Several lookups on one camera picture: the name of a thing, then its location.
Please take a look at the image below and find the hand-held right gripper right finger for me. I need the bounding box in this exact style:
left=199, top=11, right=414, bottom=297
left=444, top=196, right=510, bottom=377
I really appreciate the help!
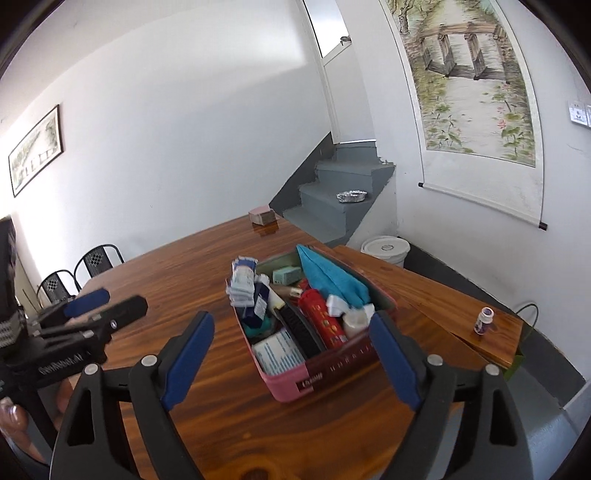
left=368, top=311, right=532, bottom=480

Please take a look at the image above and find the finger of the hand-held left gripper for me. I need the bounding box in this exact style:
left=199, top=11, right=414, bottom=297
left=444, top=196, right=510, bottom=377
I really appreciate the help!
left=85, top=295, right=149, bottom=344
left=34, top=288, right=112, bottom=330

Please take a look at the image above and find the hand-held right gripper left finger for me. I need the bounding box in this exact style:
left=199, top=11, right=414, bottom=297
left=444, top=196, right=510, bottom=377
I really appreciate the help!
left=48, top=310, right=216, bottom=480

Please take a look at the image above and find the pink storage box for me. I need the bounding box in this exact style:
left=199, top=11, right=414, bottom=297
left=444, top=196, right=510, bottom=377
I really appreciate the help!
left=226, top=244, right=398, bottom=404

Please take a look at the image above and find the teal square plastic container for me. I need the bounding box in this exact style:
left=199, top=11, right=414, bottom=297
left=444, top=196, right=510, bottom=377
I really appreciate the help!
left=245, top=318, right=275, bottom=342

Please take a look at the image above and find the wooden desktop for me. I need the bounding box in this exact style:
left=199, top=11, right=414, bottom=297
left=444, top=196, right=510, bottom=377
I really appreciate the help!
left=34, top=215, right=525, bottom=480

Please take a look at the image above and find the person's left hand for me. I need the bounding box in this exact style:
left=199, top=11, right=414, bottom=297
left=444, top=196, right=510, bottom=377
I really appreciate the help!
left=0, top=376, right=79, bottom=464

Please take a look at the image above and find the black metal chair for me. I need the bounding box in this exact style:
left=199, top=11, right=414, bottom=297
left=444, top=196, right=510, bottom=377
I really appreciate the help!
left=74, top=244, right=125, bottom=280
left=36, top=271, right=77, bottom=305

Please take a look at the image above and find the white crumpled paper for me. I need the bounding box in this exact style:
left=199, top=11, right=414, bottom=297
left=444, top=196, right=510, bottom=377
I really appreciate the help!
left=325, top=295, right=352, bottom=317

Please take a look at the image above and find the red printed canister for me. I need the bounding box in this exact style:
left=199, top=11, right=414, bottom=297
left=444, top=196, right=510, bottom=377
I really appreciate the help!
left=298, top=288, right=349, bottom=350

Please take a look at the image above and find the black cabinet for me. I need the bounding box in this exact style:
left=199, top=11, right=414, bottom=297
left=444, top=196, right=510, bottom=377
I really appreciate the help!
left=0, top=216, right=18, bottom=308

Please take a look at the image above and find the black brush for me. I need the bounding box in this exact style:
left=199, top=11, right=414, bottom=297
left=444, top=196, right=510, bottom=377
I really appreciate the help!
left=279, top=307, right=322, bottom=360

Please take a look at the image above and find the blue white tissue pack bundle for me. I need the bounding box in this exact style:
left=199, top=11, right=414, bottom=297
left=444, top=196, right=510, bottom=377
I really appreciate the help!
left=226, top=256, right=259, bottom=308

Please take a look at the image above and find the small purple bottle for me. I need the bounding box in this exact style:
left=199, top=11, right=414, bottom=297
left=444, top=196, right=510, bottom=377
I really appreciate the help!
left=473, top=307, right=495, bottom=335

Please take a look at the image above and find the blue towel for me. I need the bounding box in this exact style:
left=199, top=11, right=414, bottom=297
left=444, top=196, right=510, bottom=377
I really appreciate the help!
left=295, top=244, right=374, bottom=309

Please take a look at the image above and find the white plastic bucket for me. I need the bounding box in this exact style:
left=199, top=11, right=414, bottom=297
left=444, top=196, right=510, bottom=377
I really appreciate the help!
left=360, top=235, right=411, bottom=267

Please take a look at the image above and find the pale green small box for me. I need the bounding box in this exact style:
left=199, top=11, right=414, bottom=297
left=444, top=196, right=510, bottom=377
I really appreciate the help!
left=272, top=267, right=302, bottom=286

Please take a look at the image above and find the small pink brown box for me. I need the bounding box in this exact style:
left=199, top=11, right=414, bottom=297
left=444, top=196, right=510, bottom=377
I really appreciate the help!
left=248, top=205, right=277, bottom=226

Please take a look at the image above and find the grey staircase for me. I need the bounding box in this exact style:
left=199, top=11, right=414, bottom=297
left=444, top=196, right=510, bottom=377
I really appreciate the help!
left=270, top=141, right=397, bottom=247

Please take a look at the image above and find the hanging scroll painting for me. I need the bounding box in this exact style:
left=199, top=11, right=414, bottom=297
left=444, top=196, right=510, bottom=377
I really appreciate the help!
left=379, top=0, right=549, bottom=230

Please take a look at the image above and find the white door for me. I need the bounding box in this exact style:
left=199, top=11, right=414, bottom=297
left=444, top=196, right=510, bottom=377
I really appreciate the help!
left=302, top=0, right=377, bottom=145

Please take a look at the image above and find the black cable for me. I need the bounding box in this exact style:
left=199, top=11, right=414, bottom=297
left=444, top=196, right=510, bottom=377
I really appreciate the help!
left=510, top=302, right=540, bottom=328

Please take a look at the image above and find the framed wall painting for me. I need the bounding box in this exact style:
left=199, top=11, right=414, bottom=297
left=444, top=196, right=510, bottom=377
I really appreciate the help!
left=8, top=104, right=63, bottom=198

